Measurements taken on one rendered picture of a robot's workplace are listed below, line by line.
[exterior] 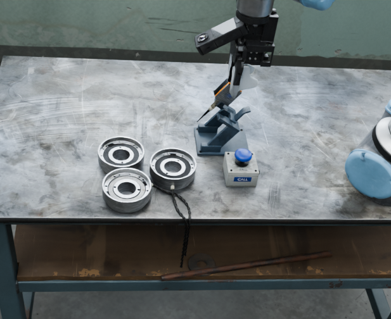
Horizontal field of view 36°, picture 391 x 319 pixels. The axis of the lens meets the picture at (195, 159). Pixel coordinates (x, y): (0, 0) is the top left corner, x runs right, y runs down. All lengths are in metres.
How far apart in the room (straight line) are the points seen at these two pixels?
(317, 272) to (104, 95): 0.72
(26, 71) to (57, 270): 0.55
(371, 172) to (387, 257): 0.50
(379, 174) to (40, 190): 0.71
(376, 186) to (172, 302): 1.07
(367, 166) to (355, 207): 0.21
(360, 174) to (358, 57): 2.10
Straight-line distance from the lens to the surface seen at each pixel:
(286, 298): 2.20
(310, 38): 3.16
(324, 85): 1.76
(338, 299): 2.26
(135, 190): 1.30
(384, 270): 1.65
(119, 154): 1.40
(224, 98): 1.38
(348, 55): 3.28
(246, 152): 1.35
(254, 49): 1.29
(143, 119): 1.53
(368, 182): 1.25
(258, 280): 1.55
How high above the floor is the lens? 1.76
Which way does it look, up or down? 42 degrees down
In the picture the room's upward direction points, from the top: 8 degrees clockwise
